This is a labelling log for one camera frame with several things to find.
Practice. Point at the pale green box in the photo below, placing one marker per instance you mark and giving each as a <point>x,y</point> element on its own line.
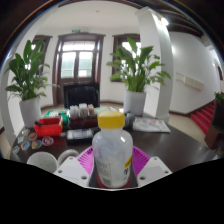
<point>105,110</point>

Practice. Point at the flat black device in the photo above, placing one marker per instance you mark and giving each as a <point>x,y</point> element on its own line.
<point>79,135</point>

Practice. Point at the dark wood glazed double door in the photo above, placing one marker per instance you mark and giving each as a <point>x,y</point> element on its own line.
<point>78,63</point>

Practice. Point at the grey round dumbbell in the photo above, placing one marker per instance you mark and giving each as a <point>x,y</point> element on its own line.
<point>129,119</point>

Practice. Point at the clear yellow-capped drink bottle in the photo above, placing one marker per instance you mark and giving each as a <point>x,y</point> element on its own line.
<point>111,150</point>

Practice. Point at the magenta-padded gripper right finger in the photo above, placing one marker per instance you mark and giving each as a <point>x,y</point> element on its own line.
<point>153,170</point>

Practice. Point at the small round colourful badge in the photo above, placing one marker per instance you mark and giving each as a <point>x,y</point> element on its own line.
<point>47,140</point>
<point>32,136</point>
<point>36,144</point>
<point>25,145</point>

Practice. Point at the green plant in white pot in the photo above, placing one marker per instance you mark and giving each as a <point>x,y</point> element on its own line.
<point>134,101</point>
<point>30,111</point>

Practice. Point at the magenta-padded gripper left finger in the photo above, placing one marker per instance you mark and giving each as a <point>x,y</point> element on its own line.
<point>70,170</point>

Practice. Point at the dark tray of small jars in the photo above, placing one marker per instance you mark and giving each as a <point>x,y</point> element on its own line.
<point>83,121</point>

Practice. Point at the white printed paper sheet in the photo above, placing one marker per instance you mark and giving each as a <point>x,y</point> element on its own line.
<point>150,125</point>

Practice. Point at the white wall radiator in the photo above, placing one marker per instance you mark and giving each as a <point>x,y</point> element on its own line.
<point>190,81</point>

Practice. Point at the dark wood framed window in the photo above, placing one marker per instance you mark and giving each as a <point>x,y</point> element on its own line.
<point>45,41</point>
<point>118,43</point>

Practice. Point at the green exit sign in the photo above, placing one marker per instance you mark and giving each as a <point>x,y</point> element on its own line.
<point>76,31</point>

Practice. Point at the red plastic box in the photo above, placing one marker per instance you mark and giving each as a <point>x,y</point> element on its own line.
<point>48,128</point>

